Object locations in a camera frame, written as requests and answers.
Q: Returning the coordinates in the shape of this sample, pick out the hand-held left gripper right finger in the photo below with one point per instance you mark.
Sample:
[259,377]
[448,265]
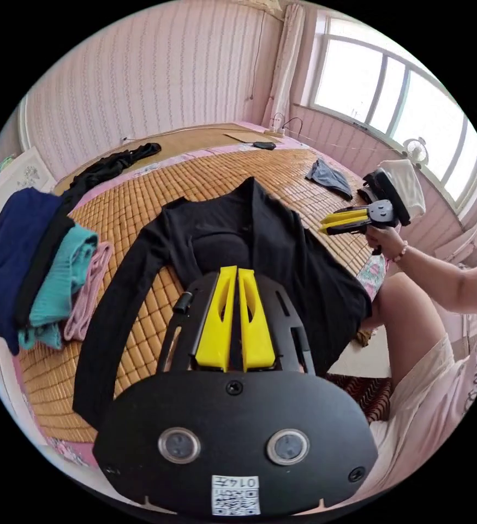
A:
[259,339]

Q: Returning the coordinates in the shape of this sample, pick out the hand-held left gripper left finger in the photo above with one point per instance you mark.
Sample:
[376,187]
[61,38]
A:
[215,327]

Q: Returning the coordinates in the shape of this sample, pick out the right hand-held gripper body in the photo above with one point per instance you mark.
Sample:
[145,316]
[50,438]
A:
[381,213]

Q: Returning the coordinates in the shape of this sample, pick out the black long sleeve shirt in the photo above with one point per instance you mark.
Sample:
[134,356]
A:
[312,270]

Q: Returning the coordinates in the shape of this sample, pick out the person's right forearm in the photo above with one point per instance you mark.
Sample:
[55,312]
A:
[447,278]

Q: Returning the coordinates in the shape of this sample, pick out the person's right hand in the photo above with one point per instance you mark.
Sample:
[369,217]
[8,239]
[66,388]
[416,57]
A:
[381,241]

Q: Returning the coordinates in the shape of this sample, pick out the grey garment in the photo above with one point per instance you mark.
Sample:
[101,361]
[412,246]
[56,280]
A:
[330,177]

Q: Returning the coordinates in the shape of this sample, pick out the white garment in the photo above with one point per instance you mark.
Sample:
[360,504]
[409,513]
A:
[410,184]

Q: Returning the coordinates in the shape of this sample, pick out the small white fan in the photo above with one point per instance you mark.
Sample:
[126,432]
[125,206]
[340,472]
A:
[415,150]

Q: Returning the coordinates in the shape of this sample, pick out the small black pouch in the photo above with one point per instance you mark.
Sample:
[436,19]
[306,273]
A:
[264,145]

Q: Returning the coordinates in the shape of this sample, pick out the flat cardboard sheet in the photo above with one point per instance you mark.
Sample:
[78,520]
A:
[250,135]

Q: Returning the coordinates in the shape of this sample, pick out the dark patterned floor rug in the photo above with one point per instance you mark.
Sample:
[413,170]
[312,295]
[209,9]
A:
[371,397]

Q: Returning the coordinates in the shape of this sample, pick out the window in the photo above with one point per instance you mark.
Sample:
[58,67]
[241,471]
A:
[345,82]

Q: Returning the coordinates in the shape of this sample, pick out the bed with woven mat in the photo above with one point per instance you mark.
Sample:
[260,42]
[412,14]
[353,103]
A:
[140,196]

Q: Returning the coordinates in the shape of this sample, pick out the pale curtain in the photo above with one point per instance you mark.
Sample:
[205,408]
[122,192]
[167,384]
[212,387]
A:
[287,61]

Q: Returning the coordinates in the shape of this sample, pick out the person's body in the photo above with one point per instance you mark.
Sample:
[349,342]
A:
[422,409]

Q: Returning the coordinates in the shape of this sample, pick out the black crumpled garment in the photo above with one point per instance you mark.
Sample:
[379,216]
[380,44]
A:
[99,172]

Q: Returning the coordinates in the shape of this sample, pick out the pile of clothes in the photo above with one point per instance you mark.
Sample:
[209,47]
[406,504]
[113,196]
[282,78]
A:
[21,254]

